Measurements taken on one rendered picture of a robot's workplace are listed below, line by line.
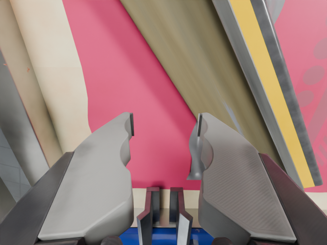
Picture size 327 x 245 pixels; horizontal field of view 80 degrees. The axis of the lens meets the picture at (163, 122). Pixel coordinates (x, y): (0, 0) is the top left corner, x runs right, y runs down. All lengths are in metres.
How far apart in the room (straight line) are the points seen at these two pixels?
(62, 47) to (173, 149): 0.19
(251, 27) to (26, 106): 0.23
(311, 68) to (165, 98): 0.17
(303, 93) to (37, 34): 0.30
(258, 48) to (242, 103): 0.05
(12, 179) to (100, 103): 1.98
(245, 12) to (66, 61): 0.18
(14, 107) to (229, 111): 0.23
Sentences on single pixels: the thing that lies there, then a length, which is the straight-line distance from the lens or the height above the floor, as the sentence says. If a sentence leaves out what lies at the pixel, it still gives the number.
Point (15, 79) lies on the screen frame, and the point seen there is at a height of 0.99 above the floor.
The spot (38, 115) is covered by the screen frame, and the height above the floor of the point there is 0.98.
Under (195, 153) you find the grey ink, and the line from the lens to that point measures 0.29.
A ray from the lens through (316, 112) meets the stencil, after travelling 0.31.
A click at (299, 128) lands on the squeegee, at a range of 0.26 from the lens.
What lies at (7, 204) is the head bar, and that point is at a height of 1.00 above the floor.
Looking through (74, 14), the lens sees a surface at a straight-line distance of 0.24.
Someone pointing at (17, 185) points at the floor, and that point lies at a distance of 2.25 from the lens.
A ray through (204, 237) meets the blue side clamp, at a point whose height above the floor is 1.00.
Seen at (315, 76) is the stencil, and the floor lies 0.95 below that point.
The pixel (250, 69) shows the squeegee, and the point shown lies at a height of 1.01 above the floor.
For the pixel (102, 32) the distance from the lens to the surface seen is 0.23.
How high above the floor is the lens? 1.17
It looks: 58 degrees down
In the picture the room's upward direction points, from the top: 179 degrees counter-clockwise
